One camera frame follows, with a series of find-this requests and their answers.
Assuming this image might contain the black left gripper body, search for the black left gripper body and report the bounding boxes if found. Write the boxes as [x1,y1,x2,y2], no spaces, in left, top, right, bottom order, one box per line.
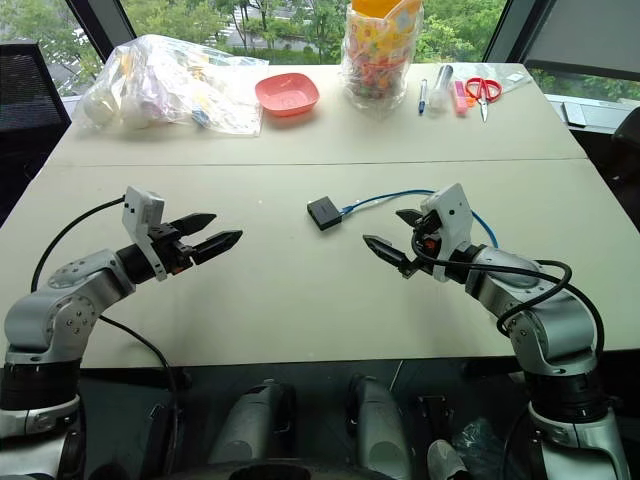
[149,224,197,277]

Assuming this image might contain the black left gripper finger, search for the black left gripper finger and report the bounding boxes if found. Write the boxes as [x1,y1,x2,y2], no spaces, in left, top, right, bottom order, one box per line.
[167,212,218,237]
[191,229,245,267]

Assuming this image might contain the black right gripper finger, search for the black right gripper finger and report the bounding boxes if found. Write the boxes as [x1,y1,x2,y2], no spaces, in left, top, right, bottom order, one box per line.
[362,234,417,279]
[395,208,427,230]

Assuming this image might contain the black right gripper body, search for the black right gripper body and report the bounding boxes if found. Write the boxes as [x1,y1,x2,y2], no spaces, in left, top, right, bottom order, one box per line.
[410,208,447,275]

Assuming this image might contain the black plastic adapter box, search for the black plastic adapter box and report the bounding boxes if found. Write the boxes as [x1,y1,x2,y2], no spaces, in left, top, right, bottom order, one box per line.
[306,196,344,232]

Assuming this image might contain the pink highlighter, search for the pink highlighter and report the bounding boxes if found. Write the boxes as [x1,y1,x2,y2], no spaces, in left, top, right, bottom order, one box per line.
[452,80,475,118]

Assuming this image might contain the clear plastic tube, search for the clear plastic tube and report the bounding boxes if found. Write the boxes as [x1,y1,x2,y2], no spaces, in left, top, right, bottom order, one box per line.
[428,64,454,113]

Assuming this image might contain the clear bag of assorted items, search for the clear bag of assorted items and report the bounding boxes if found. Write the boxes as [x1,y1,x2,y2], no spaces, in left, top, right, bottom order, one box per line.
[73,33,270,137]

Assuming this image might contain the pink plastic bowl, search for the pink plastic bowl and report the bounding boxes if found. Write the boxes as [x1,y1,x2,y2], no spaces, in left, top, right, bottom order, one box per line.
[254,72,321,119]

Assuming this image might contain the bag of colourful toys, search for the bag of colourful toys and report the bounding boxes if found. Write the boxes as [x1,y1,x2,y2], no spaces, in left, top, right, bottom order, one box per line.
[340,0,426,120]

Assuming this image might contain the small clear plastic bag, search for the small clear plastic bag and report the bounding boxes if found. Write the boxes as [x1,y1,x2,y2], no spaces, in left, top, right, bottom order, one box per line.
[469,63,532,95]

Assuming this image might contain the silver rounded robot leg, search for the silver rounded robot leg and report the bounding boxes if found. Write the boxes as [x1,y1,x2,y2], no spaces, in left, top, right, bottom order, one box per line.
[346,373,415,480]
[208,378,297,467]

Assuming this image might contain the black mesh office chair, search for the black mesh office chair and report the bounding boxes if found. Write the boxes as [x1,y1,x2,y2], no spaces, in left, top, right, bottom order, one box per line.
[0,41,72,224]

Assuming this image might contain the crumpled bluish plastic bag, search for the crumpled bluish plastic bag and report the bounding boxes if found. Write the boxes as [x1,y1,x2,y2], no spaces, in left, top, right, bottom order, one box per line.
[451,418,507,477]

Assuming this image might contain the white shoe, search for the white shoe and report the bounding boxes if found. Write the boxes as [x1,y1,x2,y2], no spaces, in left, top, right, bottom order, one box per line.
[426,438,472,480]

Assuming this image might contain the blue cable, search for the blue cable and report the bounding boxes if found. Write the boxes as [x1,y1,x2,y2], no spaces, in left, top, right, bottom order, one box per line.
[340,188,500,250]

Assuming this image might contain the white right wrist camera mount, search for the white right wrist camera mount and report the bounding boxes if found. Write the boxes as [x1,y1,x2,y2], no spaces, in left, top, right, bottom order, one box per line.
[419,182,475,284]

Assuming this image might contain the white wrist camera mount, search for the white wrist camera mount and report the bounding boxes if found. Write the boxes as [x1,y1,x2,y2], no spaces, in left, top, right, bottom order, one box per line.
[419,182,475,284]
[121,185,169,283]

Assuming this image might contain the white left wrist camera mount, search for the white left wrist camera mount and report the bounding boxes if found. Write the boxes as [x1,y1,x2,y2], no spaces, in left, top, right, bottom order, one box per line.
[121,185,169,283]

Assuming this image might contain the red-handled scissors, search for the red-handled scissors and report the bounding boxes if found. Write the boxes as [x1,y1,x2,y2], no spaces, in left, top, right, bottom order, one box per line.
[464,75,503,123]

